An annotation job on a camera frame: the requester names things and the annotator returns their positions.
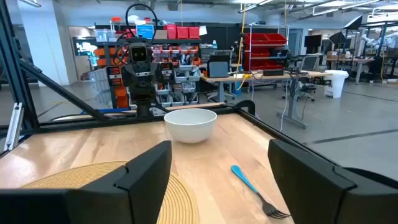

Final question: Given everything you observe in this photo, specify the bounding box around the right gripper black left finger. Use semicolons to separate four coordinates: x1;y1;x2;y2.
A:
0;140;173;224

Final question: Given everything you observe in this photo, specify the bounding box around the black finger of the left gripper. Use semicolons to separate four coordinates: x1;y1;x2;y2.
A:
130;79;144;102
142;79;156;102

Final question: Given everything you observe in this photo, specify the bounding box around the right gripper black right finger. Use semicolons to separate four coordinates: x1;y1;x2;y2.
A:
267;139;398;224

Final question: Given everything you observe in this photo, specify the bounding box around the white bowl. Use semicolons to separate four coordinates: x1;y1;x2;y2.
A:
164;108;218;144

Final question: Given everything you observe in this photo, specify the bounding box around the blue floor bin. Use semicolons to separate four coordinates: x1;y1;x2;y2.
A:
80;107;131;115

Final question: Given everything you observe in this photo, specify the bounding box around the round woven straw placemat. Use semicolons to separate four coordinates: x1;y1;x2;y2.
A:
20;161;200;224

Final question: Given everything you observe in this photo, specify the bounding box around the blue sign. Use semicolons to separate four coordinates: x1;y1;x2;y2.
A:
136;24;155;40

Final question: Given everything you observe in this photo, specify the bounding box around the clear plastic box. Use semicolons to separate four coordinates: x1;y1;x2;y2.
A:
95;29;116;43

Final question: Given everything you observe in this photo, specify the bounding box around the grey laptop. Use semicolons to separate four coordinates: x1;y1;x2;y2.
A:
206;55;231;78

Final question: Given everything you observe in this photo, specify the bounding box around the wooden top office desk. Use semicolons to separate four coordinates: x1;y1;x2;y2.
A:
200;70;332;130

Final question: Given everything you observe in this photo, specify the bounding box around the white trash bin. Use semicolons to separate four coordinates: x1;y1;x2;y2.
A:
324;70;349;99

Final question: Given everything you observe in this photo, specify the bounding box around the rack of red bins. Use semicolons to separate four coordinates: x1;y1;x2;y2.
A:
243;32;287;72

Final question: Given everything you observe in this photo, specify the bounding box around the black box on desk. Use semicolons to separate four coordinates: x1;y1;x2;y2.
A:
262;68;284;77

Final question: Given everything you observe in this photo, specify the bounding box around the black office chair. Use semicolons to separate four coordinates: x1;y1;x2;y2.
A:
281;54;323;103

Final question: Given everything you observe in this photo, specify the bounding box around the distant work desk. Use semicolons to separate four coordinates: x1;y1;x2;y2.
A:
326;57;374;85

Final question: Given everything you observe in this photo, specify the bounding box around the black monitor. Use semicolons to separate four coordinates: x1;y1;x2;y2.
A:
303;34;323;54

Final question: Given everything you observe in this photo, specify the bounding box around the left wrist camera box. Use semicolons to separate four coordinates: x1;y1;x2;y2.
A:
129;42;149;63

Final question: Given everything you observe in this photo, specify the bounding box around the black aluminium rig frame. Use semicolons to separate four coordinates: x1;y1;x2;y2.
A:
0;0;343;169

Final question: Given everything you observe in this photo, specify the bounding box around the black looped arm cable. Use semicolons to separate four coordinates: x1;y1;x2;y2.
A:
125;2;159;43

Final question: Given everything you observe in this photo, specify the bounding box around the blue handled metal fork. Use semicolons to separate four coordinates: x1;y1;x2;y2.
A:
230;165;291;220

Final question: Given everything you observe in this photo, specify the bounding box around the yellow hanging cable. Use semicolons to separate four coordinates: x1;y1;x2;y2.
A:
234;2;252;91

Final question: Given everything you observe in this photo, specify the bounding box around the white hanging cable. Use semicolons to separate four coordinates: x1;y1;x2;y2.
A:
279;77;290;131

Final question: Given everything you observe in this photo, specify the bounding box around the silver corner bracket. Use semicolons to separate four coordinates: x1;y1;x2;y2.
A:
3;102;25;152

